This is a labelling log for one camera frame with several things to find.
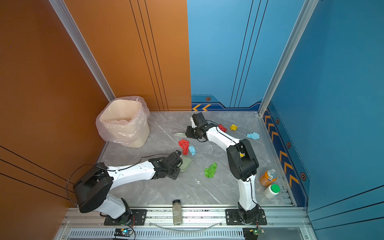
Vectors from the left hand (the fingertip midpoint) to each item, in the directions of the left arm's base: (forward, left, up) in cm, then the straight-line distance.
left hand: (176, 169), depth 88 cm
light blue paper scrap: (+26, -52, 0) cm, 58 cm away
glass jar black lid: (-22, -3, +2) cm, 22 cm away
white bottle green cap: (-14, -49, +7) cm, 52 cm away
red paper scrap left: (+17, -4, 0) cm, 18 cm away
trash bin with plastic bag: (+18, +28, +23) cm, 40 cm away
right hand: (+20, -4, +9) cm, 22 cm away
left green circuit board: (-31, +22, -3) cm, 38 cm away
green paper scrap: (-1, -20, 0) cm, 20 cm away
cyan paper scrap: (+13, -9, 0) cm, 16 cm away
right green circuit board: (-30, -38, -2) cm, 49 cm away
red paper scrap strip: (+13, -4, 0) cm, 14 cm away
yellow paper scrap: (+33, -39, 0) cm, 51 cm away
